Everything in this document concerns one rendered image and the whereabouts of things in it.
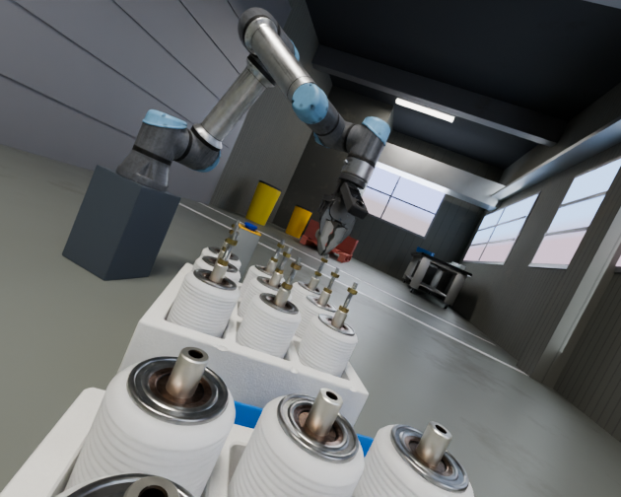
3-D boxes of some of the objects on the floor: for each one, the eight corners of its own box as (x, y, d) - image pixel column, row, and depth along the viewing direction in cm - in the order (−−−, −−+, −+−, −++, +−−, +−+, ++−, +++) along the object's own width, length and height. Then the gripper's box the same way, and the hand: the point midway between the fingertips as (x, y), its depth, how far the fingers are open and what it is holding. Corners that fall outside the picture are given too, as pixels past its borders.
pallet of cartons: (311, 244, 684) (320, 224, 680) (349, 261, 669) (359, 241, 665) (299, 242, 559) (310, 218, 555) (344, 263, 544) (356, 239, 540)
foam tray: (93, 430, 47) (138, 319, 45) (160, 323, 84) (185, 261, 83) (326, 483, 57) (370, 393, 55) (293, 367, 94) (318, 312, 93)
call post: (194, 324, 92) (237, 226, 90) (197, 316, 99) (238, 224, 97) (218, 332, 94) (260, 236, 92) (220, 322, 101) (259, 233, 99)
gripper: (358, 185, 89) (326, 255, 90) (331, 171, 85) (298, 244, 87) (374, 186, 81) (338, 263, 82) (344, 171, 77) (308, 250, 79)
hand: (323, 251), depth 82 cm, fingers closed
